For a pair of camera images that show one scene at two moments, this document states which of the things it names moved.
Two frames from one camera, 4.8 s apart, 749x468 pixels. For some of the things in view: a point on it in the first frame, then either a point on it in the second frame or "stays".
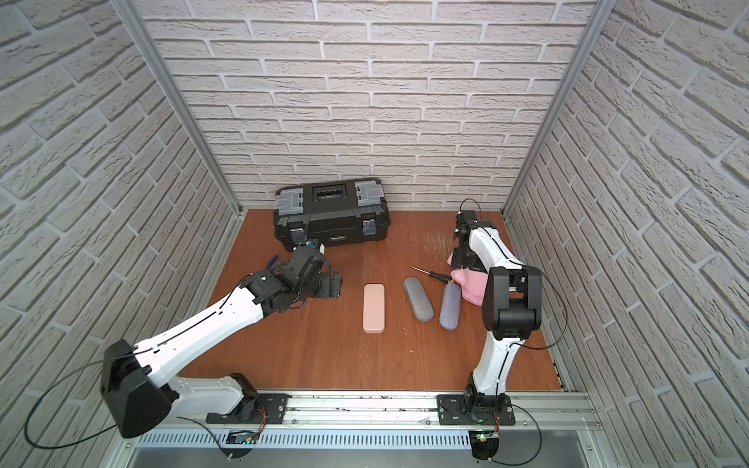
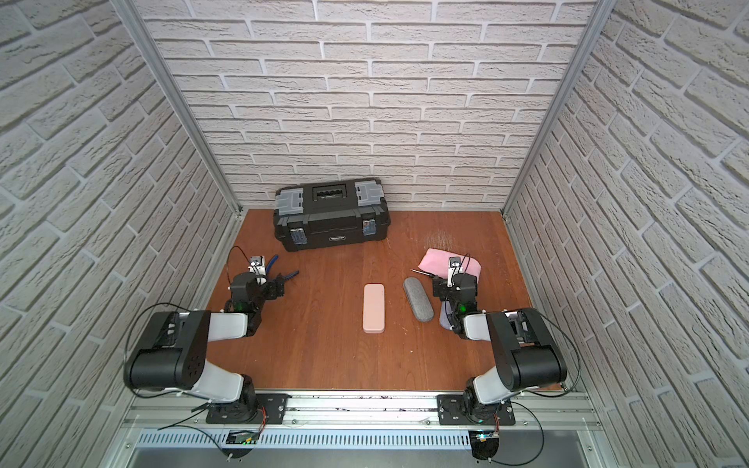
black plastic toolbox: x=331 y=212 stays
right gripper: x=459 y=260 to x=442 y=289
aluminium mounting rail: x=322 y=411 stays
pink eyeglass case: x=374 y=308 stays
